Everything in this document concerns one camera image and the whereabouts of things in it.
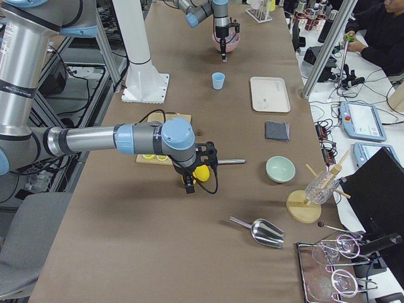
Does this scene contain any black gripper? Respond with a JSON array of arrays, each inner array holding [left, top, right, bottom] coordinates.
[[172, 141, 218, 194], [215, 19, 240, 61]]

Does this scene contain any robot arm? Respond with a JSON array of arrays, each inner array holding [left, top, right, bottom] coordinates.
[[1, 1, 218, 193], [172, 0, 240, 62]]

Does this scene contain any light blue plastic cup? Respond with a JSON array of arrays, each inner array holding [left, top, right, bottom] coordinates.
[[211, 72, 225, 90]]

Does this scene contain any steel ice scoop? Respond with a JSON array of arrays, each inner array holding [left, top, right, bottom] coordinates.
[[229, 217, 285, 249]]

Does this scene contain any pink bowl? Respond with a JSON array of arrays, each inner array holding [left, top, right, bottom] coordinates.
[[212, 28, 241, 53]]

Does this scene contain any yellow lemon lower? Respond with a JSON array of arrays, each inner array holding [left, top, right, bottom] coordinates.
[[193, 165, 210, 184]]

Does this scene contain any steel muddler black tip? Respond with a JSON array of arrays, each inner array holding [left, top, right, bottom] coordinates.
[[218, 158, 246, 165]]

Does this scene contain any lemon half upper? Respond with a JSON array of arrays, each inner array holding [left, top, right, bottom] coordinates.
[[142, 154, 156, 161]]

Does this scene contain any cream rabbit tray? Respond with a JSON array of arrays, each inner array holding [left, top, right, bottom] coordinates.
[[250, 76, 290, 113]]

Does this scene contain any bamboo cutting board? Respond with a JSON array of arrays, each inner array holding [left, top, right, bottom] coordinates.
[[136, 112, 193, 165]]

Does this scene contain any light green bowl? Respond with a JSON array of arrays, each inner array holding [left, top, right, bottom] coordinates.
[[266, 155, 296, 183]]

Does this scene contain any grey folded cloth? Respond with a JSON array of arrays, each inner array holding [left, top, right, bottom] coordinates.
[[264, 121, 290, 141]]

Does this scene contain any wooden glass drying stand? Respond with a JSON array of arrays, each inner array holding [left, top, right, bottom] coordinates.
[[286, 150, 351, 223]]

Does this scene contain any clear glass on stand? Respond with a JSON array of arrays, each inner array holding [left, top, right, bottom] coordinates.
[[305, 171, 338, 205]]

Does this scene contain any seated person in black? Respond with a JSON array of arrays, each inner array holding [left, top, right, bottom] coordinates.
[[345, 0, 403, 76]]

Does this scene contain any blue teach pendant upper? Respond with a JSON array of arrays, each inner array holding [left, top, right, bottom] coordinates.
[[339, 101, 387, 142]]

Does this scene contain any blue teach pendant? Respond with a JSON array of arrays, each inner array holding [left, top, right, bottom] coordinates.
[[353, 143, 398, 168], [339, 101, 387, 142]]

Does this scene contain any blue teach pendant lower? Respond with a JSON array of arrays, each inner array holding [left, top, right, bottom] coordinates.
[[353, 143, 398, 168]]

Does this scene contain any black monitor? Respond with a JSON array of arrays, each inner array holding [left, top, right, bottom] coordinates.
[[341, 148, 403, 235]]

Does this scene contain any aluminium frame post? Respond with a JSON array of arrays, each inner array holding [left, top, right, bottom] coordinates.
[[301, 0, 357, 99]]

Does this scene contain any wire glass rack tray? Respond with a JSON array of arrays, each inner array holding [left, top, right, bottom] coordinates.
[[296, 234, 378, 302]]

